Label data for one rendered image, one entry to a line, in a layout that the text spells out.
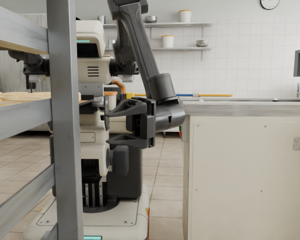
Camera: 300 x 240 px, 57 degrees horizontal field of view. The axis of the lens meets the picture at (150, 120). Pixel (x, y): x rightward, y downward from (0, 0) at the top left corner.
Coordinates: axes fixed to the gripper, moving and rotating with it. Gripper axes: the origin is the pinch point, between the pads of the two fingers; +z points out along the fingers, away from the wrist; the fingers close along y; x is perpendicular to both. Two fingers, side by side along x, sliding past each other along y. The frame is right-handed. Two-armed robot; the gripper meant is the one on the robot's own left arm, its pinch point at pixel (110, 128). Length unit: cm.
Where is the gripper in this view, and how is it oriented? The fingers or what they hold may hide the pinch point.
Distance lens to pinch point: 54.6
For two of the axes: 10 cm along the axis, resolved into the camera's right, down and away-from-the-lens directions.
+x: -7.0, -1.8, 6.9
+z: -7.2, 1.5, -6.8
